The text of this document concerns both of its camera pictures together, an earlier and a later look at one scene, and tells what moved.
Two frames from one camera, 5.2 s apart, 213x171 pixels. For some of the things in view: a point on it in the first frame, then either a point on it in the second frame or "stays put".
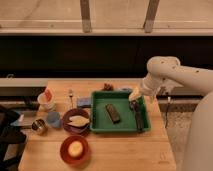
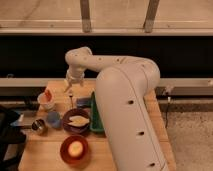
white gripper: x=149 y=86 -> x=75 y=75
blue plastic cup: x=53 y=118 stays put
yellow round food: x=75 y=149 stays put
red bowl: x=74 y=150 stays put
